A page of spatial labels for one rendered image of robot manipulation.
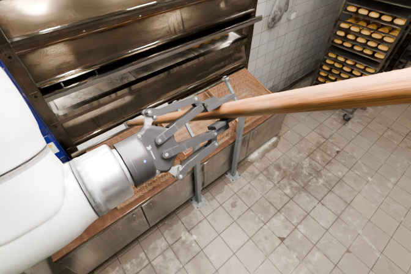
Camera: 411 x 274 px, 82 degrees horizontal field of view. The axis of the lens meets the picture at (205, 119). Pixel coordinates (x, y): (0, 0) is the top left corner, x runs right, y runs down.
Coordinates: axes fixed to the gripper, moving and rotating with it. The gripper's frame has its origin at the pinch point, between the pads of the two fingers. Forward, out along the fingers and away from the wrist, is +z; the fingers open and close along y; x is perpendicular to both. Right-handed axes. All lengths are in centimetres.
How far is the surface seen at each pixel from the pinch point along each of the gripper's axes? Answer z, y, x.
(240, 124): 87, 43, -121
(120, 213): -25, 59, -143
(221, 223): 45, 126, -152
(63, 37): -6, -58, -113
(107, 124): -2, -2, -157
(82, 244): -53, 62, -142
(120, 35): 26, -52, -120
